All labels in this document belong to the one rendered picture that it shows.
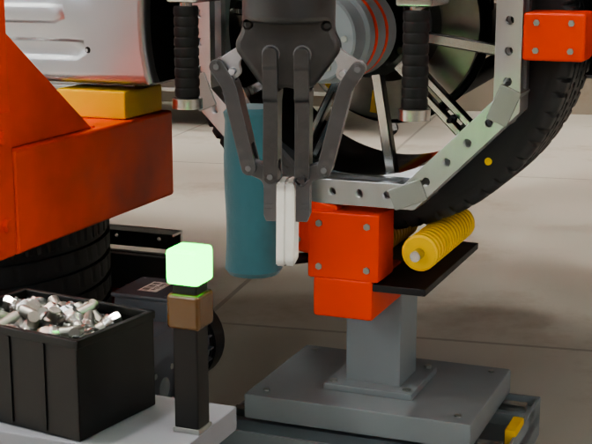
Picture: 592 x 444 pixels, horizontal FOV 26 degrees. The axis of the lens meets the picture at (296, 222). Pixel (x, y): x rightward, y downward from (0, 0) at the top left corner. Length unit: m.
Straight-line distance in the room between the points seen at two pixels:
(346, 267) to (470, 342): 1.28
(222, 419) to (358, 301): 0.59
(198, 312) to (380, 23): 0.68
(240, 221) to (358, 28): 0.35
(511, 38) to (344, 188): 0.35
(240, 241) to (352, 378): 0.42
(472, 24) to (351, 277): 0.46
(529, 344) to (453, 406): 1.12
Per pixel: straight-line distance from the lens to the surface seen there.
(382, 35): 1.92
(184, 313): 1.40
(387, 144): 2.09
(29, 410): 1.47
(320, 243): 2.03
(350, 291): 2.03
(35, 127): 2.03
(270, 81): 1.03
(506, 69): 1.91
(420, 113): 1.72
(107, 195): 2.20
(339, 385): 2.23
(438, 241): 2.01
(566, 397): 2.92
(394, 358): 2.22
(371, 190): 2.00
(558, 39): 1.90
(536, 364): 3.13
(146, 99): 2.33
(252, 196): 1.93
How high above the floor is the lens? 0.98
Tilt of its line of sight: 12 degrees down
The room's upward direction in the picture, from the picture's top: straight up
